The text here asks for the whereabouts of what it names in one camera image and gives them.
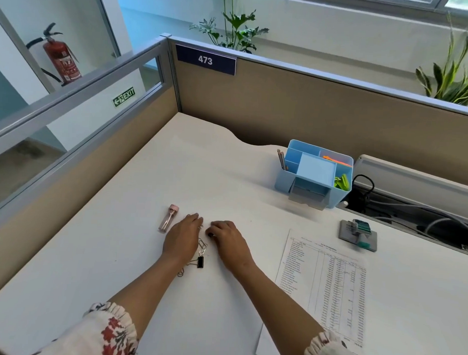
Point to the person's left hand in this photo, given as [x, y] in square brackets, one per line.
[184, 240]

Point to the beige partition panel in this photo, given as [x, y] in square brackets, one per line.
[297, 108]

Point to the green date stamp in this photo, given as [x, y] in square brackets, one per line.
[362, 227]

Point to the leafy green plant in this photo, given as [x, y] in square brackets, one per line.
[239, 30]

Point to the orange sticky note pad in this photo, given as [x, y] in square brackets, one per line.
[336, 160]

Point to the silver paper clip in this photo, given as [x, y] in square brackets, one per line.
[181, 273]
[203, 244]

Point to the printed paper sheet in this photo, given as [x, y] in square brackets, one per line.
[330, 282]

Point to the white floral dress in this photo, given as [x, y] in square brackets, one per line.
[90, 339]

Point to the grey stamp pad case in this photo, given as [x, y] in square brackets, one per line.
[371, 243]

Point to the glass topped side partition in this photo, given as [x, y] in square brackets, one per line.
[85, 170]

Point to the clear pink lead tube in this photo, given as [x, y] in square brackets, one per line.
[168, 219]

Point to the person's right forearm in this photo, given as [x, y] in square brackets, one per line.
[279, 307]

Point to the person's left forearm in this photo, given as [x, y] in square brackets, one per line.
[149, 291]

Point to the green snake plant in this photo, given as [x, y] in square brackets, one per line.
[448, 87]

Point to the blue desk organizer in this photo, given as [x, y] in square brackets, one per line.
[314, 170]

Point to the person's right hand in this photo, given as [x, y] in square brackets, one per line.
[231, 246]

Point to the white desk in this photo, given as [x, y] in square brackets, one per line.
[218, 175]

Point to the dark blue number sign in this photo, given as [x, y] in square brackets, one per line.
[205, 60]

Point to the green stapler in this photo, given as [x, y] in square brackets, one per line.
[342, 182]

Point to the red fire extinguisher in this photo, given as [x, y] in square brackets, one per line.
[63, 62]

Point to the green exit sign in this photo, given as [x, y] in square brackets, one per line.
[123, 97]

